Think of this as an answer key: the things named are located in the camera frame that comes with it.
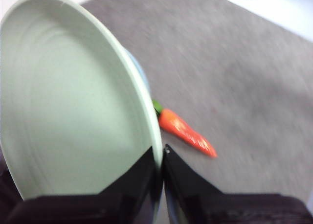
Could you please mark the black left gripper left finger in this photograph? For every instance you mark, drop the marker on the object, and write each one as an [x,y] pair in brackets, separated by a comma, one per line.
[117,204]

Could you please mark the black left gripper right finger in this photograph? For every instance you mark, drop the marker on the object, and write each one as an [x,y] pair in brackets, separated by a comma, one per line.
[207,204]

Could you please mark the orange carrot with green leaves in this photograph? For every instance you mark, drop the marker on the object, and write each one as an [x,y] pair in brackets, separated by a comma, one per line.
[185,132]

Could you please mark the green plate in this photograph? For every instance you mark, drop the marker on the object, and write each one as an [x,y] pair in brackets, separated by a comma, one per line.
[73,99]

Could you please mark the blue plate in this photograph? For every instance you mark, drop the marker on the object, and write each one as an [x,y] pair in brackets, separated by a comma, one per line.
[141,72]

